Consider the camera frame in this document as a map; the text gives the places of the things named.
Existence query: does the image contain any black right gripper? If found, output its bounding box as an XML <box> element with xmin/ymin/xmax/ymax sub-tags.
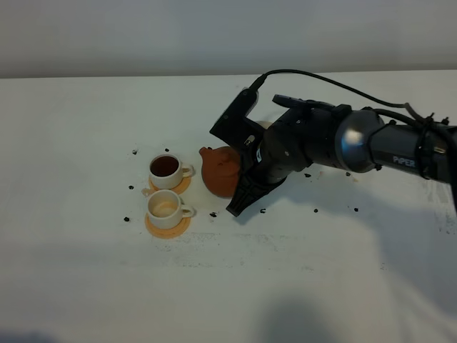
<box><xmin>226</xmin><ymin>94</ymin><xmax>343</xmax><ymax>217</ymax></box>

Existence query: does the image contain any brown clay teapot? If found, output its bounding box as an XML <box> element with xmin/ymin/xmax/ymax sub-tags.
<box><xmin>199</xmin><ymin>146</ymin><xmax>241</xmax><ymax>198</ymax></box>

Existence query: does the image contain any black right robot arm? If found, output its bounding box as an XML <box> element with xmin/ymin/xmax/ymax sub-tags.
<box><xmin>227</xmin><ymin>94</ymin><xmax>456</xmax><ymax>217</ymax></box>

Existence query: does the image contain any beige round teapot saucer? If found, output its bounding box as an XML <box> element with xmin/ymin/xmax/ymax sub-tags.
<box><xmin>256</xmin><ymin>121</ymin><xmax>272</xmax><ymax>129</ymax></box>

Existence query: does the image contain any far orange round coaster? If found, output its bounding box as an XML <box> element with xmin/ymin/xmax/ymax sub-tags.
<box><xmin>149</xmin><ymin>177</ymin><xmax>191</xmax><ymax>194</ymax></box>

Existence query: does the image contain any orange round coaster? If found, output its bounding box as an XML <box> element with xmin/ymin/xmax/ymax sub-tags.
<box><xmin>144</xmin><ymin>212</ymin><xmax>191</xmax><ymax>239</ymax></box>
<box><xmin>149</xmin><ymin>177</ymin><xmax>191</xmax><ymax>194</ymax></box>

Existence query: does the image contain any far white teacup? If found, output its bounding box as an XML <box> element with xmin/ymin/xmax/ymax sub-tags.
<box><xmin>149</xmin><ymin>154</ymin><xmax>194</xmax><ymax>189</ymax></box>

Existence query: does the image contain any white teacup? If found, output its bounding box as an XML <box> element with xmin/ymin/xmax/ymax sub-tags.
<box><xmin>149</xmin><ymin>154</ymin><xmax>194</xmax><ymax>189</ymax></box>
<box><xmin>147</xmin><ymin>189</ymin><xmax>196</xmax><ymax>230</ymax></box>

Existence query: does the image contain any near white teacup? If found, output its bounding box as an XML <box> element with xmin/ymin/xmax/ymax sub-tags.
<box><xmin>147</xmin><ymin>189</ymin><xmax>196</xmax><ymax>230</ymax></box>

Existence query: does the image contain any near orange round coaster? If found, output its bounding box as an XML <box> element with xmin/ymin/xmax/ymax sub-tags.
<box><xmin>144</xmin><ymin>212</ymin><xmax>191</xmax><ymax>239</ymax></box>

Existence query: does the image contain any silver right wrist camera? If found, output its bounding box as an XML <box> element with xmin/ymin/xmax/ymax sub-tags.
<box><xmin>209</xmin><ymin>88</ymin><xmax>265</xmax><ymax>154</ymax></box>

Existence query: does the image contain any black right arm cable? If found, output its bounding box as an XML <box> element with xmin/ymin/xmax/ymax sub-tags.
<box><xmin>247</xmin><ymin>69</ymin><xmax>457</xmax><ymax>169</ymax></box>

